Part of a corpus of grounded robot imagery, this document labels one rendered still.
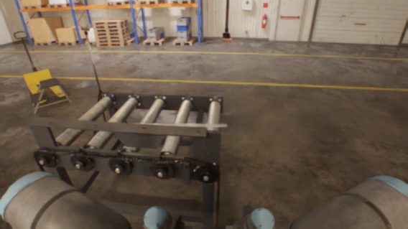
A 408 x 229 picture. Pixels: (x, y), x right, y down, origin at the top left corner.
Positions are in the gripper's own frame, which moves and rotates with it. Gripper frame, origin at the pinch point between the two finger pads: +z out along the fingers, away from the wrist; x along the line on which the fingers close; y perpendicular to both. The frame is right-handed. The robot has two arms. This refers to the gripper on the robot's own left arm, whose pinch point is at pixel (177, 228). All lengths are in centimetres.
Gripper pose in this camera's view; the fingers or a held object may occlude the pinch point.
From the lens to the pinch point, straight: 131.5
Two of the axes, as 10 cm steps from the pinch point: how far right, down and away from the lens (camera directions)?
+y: 1.2, -7.7, 6.2
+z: 1.8, 6.3, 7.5
